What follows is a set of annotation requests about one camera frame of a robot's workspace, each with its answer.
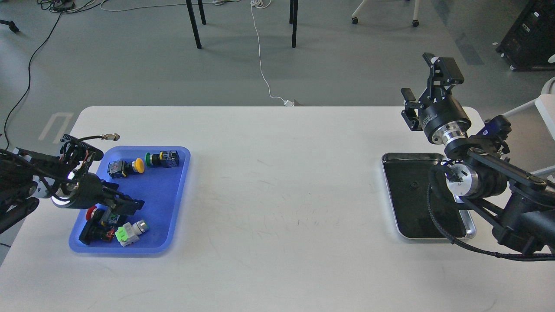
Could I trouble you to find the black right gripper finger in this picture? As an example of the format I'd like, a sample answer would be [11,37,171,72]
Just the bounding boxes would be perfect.
[423,52,464,102]
[401,88,424,130]

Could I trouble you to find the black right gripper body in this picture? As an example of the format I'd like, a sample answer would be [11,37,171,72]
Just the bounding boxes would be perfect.
[418,95,471,145]

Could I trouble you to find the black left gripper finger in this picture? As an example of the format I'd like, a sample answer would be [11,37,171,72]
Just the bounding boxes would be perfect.
[79,208,114,245]
[102,186,145,216]

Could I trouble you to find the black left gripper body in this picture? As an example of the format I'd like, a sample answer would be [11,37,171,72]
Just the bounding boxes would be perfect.
[51,172,119,209]

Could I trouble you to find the small black gear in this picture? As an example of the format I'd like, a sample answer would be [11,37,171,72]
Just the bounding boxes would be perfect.
[409,180,419,190]

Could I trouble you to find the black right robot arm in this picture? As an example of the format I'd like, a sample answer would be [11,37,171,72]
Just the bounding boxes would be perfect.
[401,52,555,261]

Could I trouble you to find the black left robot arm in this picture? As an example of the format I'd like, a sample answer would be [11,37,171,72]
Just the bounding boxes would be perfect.
[1,134,144,245]

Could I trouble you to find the blue plastic tray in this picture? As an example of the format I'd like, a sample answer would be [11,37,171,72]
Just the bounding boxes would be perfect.
[68,146,191,257]

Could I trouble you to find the silver metal tray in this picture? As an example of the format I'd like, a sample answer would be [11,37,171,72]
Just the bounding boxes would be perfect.
[381,153,476,243]

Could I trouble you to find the white office chair base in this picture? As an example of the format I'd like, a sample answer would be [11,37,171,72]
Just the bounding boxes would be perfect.
[350,0,423,28]

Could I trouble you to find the black equipment case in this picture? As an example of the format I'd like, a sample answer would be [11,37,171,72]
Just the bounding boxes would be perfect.
[496,0,555,71]

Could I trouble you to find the white chair at right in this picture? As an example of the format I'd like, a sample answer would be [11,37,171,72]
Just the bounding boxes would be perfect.
[505,78,555,181]

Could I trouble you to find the black table legs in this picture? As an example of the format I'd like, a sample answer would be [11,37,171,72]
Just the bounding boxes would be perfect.
[186,0,299,49]

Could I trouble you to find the red push button switch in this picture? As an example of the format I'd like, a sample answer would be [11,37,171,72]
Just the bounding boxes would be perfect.
[91,206,127,236]

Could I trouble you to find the white green switch module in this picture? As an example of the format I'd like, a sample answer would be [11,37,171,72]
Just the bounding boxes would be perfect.
[115,220,149,247]

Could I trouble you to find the yellow push button switch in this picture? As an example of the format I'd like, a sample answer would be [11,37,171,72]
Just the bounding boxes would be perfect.
[107,158,145,179]

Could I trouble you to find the green push button switch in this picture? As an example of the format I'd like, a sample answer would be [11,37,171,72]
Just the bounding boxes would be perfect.
[144,150,179,168]

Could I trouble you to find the white floor cable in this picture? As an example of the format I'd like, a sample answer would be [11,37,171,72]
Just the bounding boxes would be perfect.
[100,0,295,107]

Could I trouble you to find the black floor cable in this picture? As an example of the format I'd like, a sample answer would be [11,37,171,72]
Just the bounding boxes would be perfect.
[0,0,102,139]

